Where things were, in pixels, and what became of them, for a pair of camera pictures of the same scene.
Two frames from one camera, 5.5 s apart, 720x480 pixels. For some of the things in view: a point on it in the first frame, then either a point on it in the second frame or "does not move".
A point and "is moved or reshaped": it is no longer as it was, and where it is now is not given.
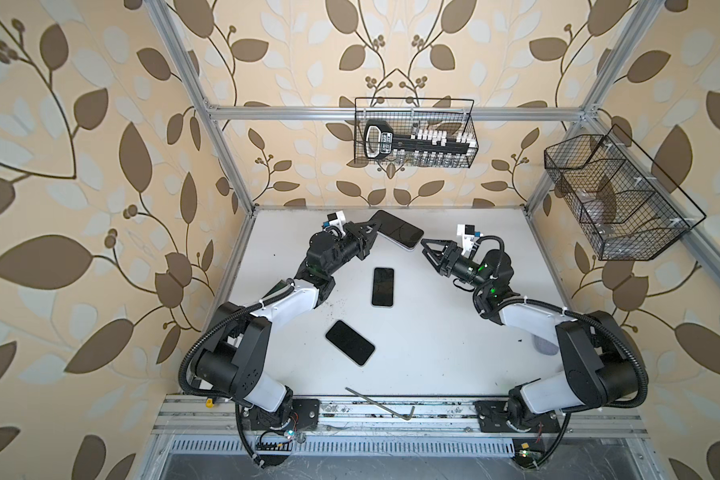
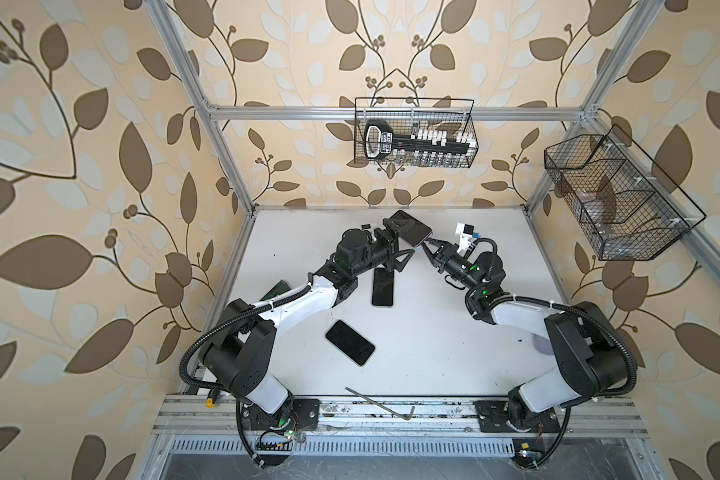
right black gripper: x=444 y=265 does not move
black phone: x=398 y=230 is moved or reshaped
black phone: x=383 y=286 does not move
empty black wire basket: x=626 y=208 does not move
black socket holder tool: x=380 y=142 does not move
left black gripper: x=360 y=240 -> x=389 y=242
